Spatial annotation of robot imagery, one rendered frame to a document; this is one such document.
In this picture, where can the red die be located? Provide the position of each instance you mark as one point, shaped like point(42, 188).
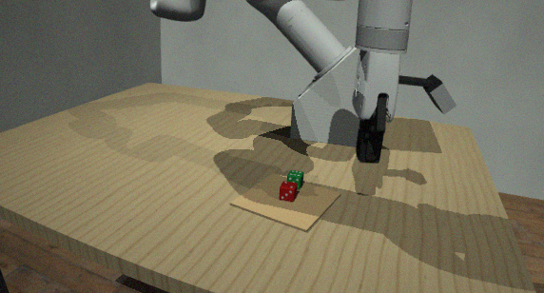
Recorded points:
point(288, 191)

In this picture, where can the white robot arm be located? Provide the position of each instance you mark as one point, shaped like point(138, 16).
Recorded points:
point(315, 42)

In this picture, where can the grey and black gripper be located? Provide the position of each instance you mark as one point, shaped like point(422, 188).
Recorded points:
point(377, 74)

